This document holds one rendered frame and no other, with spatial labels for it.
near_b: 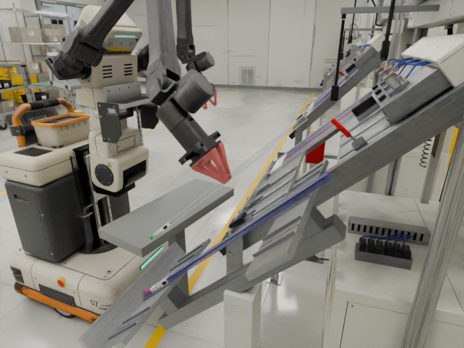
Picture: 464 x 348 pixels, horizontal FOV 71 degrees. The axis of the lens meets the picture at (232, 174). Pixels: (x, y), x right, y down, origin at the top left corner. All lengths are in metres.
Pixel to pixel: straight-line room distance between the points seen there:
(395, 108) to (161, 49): 0.54
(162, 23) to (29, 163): 0.95
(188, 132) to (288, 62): 9.09
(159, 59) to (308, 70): 8.97
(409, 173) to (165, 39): 1.93
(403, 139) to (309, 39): 8.88
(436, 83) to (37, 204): 1.50
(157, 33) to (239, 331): 0.67
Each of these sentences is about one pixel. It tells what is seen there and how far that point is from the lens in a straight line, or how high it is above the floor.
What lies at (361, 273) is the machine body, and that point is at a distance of 1.08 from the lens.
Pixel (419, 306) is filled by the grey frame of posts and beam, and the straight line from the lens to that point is 0.99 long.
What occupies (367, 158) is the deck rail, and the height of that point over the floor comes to 1.01.
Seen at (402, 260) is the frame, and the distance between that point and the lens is 1.14.
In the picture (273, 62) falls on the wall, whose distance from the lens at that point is 9.79.
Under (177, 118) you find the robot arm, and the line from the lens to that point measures 0.67.
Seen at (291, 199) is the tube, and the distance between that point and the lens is 0.53.
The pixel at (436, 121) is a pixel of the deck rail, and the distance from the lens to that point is 0.82.
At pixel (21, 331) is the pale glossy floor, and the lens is 1.96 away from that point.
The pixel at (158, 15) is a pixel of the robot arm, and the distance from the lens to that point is 0.86.
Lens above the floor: 1.26
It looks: 22 degrees down
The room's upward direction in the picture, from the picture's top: straight up
